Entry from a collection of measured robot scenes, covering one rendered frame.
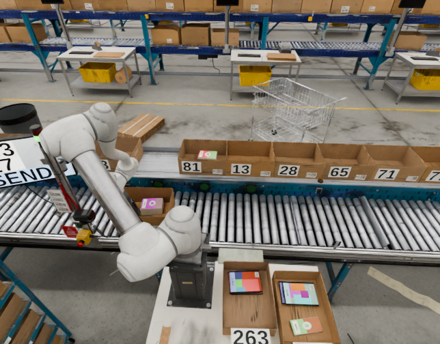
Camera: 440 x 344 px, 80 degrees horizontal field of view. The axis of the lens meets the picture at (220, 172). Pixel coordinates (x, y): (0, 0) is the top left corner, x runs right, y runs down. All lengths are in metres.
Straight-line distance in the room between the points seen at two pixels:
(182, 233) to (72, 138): 0.60
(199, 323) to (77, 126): 1.19
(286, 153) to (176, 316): 1.58
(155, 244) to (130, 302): 1.53
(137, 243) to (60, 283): 1.90
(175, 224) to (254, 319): 0.78
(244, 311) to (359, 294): 1.41
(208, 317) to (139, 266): 0.68
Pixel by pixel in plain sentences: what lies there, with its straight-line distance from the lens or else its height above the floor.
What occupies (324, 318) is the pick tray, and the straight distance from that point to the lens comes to 1.78.
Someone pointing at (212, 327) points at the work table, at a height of 0.75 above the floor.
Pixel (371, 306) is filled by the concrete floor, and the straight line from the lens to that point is 2.84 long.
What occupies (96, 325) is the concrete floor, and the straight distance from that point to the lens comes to 2.66.
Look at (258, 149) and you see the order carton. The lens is 2.40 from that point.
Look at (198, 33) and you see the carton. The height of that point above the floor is 1.04.
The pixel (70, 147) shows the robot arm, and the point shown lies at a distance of 1.22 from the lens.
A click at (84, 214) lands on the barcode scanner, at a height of 1.09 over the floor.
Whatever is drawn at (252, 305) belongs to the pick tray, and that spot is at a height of 0.76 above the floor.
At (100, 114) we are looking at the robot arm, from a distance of 1.26.
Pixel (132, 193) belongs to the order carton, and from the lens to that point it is 2.21.
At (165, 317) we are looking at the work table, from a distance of 1.72.
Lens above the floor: 2.33
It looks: 40 degrees down
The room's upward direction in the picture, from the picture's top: straight up
